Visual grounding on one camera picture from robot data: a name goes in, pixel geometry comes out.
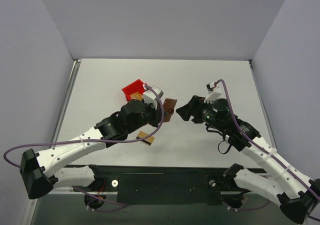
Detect brown leather card holder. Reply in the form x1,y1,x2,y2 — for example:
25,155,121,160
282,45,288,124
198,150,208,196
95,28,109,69
163,98,178,123

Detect gold card magnetic stripe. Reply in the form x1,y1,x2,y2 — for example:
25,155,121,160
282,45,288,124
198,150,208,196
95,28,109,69
136,131,155,146

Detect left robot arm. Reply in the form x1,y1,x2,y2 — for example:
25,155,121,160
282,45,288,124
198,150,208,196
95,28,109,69
20,99,165,199

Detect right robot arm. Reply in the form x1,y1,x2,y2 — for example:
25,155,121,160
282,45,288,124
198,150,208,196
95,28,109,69
176,95,320,225

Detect gold cards in bin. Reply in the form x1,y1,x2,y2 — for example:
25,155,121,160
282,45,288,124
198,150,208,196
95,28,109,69
130,92,143,101

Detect red plastic bin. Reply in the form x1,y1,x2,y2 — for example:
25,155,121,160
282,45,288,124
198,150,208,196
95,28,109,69
122,79,145,102

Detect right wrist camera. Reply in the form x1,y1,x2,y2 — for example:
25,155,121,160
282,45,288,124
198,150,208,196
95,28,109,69
204,82,222,104

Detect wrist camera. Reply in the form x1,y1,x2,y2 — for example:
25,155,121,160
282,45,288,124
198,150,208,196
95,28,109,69
204,82,222,104
142,84,164,110

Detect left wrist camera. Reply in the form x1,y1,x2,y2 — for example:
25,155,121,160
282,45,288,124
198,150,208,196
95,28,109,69
142,84,164,110

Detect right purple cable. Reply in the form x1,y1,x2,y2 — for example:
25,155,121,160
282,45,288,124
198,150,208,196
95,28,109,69
216,78,320,221

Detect purple cable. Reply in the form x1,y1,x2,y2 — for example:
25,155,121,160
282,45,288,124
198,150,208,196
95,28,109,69
2,84,165,213
216,78,320,221

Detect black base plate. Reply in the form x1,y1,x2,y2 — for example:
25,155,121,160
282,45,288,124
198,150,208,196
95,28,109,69
75,165,248,206

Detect aluminium table frame rail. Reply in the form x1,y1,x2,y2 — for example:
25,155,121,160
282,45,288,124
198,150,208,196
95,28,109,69
29,58,300,195

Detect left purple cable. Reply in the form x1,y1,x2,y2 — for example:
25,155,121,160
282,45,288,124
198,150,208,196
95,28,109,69
2,84,165,213

